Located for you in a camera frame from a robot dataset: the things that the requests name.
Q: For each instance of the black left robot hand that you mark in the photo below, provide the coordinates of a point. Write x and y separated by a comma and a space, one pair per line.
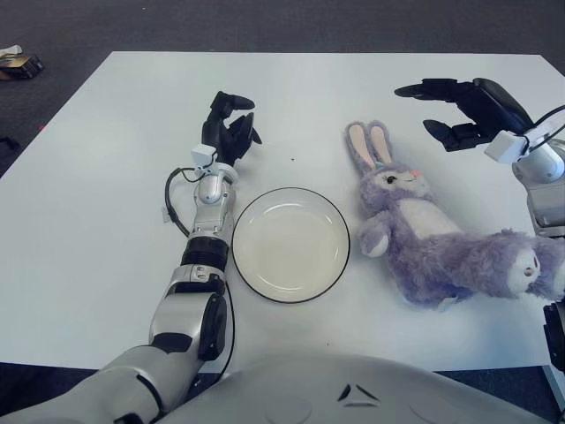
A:
223, 137

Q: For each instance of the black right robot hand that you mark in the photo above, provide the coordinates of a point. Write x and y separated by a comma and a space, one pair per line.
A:
485, 106

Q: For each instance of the purple plush bunny doll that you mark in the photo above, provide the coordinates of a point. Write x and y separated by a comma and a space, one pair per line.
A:
424, 256

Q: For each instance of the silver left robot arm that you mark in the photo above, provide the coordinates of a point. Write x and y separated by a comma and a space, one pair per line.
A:
212, 221

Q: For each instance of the white plate with black rim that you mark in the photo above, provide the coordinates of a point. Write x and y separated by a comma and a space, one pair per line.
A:
289, 247

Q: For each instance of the white left wrist module box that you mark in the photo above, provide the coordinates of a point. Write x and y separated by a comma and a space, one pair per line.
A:
203, 156

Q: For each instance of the white wrist module box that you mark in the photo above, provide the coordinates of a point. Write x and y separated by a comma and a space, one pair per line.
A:
203, 156
505, 147

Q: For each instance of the white right wrist module box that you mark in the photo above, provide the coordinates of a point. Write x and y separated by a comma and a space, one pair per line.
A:
505, 147

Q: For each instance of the dark cardboard box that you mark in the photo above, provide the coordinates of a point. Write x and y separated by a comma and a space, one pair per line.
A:
21, 67

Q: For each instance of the crumpled white paper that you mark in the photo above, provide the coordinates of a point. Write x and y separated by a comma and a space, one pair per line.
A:
9, 50

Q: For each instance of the grey robot torso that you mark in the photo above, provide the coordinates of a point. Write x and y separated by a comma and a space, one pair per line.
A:
353, 397

